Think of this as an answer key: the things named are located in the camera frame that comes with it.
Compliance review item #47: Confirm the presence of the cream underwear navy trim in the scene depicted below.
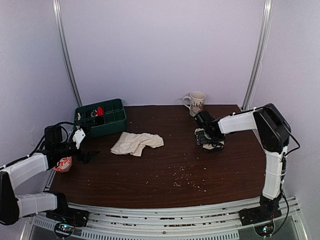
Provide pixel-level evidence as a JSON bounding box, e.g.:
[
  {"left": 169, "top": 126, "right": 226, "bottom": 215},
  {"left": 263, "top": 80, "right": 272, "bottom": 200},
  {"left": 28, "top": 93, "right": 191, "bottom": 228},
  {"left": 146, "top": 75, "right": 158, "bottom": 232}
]
[{"left": 194, "top": 128, "right": 225, "bottom": 153}]

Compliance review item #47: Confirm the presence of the white patterned ceramic mug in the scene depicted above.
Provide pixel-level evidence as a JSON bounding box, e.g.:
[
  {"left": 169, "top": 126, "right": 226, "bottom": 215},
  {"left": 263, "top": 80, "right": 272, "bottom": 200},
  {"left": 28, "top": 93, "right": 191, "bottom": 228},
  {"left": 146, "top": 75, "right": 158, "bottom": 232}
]
[{"left": 182, "top": 91, "right": 206, "bottom": 117}]

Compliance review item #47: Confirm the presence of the cream boxer underwear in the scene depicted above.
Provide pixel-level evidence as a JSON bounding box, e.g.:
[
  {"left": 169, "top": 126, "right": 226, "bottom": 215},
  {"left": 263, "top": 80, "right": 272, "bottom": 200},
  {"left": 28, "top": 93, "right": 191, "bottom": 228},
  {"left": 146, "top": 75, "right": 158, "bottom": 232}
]
[{"left": 110, "top": 132, "right": 164, "bottom": 157}]

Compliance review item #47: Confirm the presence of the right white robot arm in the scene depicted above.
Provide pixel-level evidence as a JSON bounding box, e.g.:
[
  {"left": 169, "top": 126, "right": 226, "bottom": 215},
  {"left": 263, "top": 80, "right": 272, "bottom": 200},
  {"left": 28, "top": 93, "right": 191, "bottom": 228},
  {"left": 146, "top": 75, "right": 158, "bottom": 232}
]
[{"left": 194, "top": 103, "right": 291, "bottom": 221}]

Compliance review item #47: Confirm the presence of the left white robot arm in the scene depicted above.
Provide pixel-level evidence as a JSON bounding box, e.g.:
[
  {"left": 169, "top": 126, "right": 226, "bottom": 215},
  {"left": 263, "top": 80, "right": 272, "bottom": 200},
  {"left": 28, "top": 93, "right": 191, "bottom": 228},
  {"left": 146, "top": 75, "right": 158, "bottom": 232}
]
[{"left": 0, "top": 122, "right": 99, "bottom": 227}]

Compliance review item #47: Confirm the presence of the red item in tray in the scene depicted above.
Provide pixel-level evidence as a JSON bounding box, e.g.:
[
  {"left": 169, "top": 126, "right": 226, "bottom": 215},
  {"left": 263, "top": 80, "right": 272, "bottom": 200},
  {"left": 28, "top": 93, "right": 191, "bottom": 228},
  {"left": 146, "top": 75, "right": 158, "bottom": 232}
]
[{"left": 90, "top": 106, "right": 104, "bottom": 117}]

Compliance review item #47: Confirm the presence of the green compartment tray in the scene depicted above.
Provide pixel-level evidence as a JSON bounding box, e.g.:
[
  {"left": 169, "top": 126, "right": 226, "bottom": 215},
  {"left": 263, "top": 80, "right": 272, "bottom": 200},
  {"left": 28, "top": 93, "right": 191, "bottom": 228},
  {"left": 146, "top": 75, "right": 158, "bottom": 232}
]
[{"left": 74, "top": 98, "right": 127, "bottom": 138}]

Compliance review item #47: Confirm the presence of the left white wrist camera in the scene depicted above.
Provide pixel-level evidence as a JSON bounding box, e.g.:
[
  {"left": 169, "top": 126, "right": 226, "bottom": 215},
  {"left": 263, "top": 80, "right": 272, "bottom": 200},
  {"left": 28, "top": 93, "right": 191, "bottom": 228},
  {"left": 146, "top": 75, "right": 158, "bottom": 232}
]
[{"left": 72, "top": 128, "right": 86, "bottom": 149}]

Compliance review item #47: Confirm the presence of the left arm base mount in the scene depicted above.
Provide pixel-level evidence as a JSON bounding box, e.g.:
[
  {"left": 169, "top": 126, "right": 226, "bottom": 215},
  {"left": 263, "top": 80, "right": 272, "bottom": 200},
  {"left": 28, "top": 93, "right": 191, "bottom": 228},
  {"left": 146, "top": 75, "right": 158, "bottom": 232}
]
[{"left": 45, "top": 208, "right": 90, "bottom": 227}]

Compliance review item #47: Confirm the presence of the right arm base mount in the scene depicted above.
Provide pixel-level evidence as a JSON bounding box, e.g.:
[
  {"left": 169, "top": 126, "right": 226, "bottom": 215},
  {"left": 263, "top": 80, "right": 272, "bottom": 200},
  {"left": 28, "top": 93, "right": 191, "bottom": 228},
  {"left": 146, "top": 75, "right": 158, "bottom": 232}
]
[{"left": 238, "top": 206, "right": 282, "bottom": 226}]

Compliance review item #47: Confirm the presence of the left aluminium frame post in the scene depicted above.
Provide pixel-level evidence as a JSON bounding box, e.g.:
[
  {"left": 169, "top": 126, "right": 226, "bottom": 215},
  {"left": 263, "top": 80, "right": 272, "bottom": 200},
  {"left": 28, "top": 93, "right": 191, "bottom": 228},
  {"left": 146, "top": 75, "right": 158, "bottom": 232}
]
[{"left": 52, "top": 0, "right": 83, "bottom": 107}]

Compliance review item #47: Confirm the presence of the aluminium frame post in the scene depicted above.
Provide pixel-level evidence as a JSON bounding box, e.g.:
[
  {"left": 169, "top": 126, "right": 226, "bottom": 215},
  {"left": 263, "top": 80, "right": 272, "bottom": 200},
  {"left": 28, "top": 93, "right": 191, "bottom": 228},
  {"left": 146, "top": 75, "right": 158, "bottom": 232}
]
[
  {"left": 52, "top": 0, "right": 83, "bottom": 107},
  {"left": 241, "top": 0, "right": 274, "bottom": 111}
]

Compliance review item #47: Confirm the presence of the right aluminium frame post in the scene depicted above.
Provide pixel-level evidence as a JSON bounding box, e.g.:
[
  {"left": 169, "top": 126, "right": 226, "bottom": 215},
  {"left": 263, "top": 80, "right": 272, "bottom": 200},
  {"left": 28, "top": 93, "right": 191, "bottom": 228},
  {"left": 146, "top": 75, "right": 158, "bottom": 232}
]
[{"left": 241, "top": 0, "right": 274, "bottom": 111}]

